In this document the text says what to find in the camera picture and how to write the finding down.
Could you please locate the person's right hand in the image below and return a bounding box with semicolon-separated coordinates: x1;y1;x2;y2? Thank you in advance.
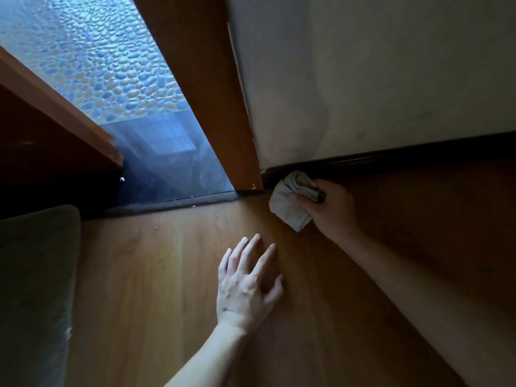
289;179;362;246

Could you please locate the person's left hand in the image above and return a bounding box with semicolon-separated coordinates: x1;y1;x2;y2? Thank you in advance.
216;233;284;335

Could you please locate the grey cleaning cloth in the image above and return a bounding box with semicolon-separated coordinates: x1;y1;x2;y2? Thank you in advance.
268;170;326;233

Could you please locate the black baseboard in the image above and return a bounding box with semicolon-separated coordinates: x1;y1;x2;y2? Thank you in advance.
261;132;516;190

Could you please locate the person's right forearm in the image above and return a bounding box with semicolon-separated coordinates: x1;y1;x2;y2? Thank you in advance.
342;231;516;387

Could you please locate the grey floor mat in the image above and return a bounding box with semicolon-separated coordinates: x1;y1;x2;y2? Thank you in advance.
0;204;82;387

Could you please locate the dark brown balcony door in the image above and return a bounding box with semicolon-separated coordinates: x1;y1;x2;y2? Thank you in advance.
0;46;124;220

